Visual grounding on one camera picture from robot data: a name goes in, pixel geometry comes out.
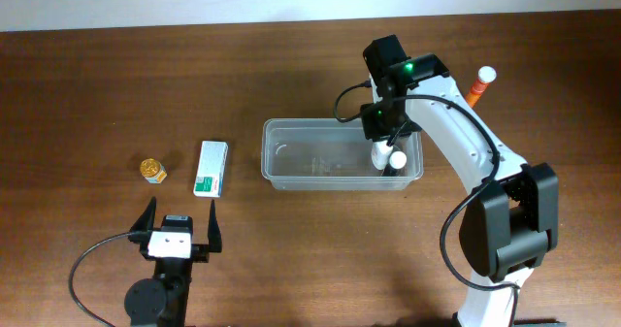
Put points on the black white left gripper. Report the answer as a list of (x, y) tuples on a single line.
[(200, 254)]

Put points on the orange vitamin tube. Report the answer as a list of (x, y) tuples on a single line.
[(485, 76)]

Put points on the white lotion bottle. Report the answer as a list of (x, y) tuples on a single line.
[(380, 154)]

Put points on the clear plastic container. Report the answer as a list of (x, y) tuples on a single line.
[(323, 154)]

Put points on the dark bottle white cap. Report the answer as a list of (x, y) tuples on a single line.
[(396, 163)]

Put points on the white green medicine box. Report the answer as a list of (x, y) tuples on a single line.
[(211, 169)]

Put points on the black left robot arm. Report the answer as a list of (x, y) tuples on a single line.
[(161, 300)]

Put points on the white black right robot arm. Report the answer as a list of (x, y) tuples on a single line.
[(510, 215)]

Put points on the small gold-lidded balm jar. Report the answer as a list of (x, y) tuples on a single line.
[(153, 171)]

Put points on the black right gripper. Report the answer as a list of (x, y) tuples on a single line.
[(388, 130)]

